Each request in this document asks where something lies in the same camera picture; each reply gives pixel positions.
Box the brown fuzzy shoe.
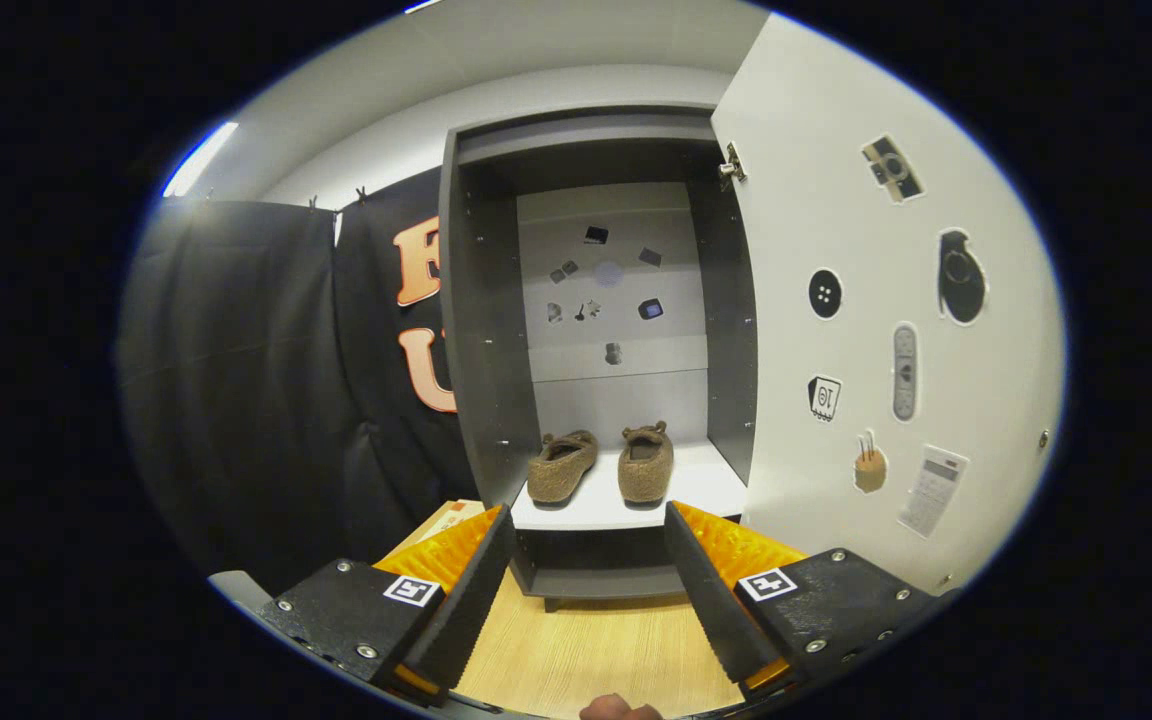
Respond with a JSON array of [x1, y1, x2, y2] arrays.
[[526, 430, 600, 506], [618, 421, 675, 504]]

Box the dark grey shoe cabinet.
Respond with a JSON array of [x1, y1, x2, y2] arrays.
[[439, 108, 759, 613]]

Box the long ceiling light strip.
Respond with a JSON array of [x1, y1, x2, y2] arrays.
[[163, 121, 241, 199]]

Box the beige shoe cabinet door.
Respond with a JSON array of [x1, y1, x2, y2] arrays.
[[711, 12, 1068, 598]]

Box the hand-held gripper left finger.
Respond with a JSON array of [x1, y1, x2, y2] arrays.
[[258, 503, 517, 706]]

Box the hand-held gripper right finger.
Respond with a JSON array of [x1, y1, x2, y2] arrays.
[[663, 500, 937, 701]]

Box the black backdrop cloth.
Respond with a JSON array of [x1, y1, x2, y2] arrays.
[[116, 165, 483, 597]]

